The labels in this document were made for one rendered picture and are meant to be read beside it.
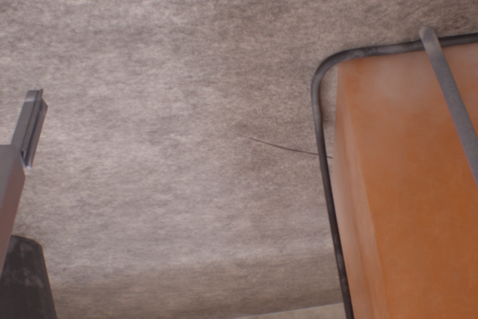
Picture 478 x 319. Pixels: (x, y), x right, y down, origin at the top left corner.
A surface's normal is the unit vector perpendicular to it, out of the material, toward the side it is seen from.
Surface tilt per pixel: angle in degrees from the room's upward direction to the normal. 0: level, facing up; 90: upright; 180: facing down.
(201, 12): 0
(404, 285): 90
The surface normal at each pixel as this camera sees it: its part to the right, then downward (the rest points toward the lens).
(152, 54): 0.13, 0.90
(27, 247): 0.79, -0.46
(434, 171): -0.09, -0.41
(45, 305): 0.91, -0.38
